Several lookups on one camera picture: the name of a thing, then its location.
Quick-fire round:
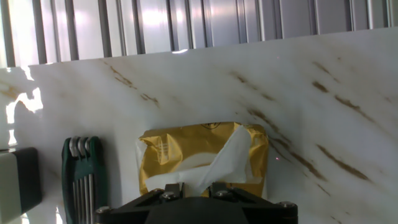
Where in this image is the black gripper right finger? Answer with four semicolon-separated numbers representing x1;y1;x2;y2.
209;181;299;224

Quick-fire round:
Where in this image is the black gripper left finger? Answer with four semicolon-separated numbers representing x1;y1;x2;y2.
94;182;185;224

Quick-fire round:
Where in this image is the white paper napkin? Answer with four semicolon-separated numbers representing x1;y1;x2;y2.
144;124;264;197

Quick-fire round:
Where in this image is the gold tissue pack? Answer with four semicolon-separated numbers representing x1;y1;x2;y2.
136;121;270;200

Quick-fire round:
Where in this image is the green folding hex key set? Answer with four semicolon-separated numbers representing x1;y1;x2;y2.
61;136;108;224

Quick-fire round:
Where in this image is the grey box with red button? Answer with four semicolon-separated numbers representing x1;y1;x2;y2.
0;146;43;224

